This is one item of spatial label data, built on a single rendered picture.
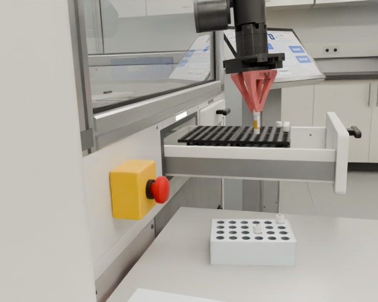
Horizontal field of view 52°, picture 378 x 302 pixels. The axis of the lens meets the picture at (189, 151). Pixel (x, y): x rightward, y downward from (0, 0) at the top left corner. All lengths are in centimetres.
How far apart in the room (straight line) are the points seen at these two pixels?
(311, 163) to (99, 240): 39
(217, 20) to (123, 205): 36
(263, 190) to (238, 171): 113
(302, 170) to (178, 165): 23
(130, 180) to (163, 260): 15
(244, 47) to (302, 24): 371
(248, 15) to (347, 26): 377
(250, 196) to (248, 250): 131
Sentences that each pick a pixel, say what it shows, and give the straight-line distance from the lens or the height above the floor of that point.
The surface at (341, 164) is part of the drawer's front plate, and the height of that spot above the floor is 87.
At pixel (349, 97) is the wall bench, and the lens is 379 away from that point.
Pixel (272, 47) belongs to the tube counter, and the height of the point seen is 111.
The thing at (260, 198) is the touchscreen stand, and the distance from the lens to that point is 187.
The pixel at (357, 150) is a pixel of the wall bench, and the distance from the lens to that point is 388.
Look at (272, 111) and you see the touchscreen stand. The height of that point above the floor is 82.
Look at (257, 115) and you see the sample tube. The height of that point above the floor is 95.
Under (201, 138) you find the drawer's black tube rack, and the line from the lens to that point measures 80.
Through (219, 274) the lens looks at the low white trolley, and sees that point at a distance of 58.
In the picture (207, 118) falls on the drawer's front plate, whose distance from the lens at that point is 106.
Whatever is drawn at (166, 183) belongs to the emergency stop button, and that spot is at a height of 89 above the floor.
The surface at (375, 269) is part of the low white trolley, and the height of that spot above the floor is 76.
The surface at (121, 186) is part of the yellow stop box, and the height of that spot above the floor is 89.
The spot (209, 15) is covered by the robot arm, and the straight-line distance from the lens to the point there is 71.
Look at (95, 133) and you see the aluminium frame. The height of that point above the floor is 97.
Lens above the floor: 105
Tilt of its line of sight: 13 degrees down
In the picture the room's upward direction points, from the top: 2 degrees counter-clockwise
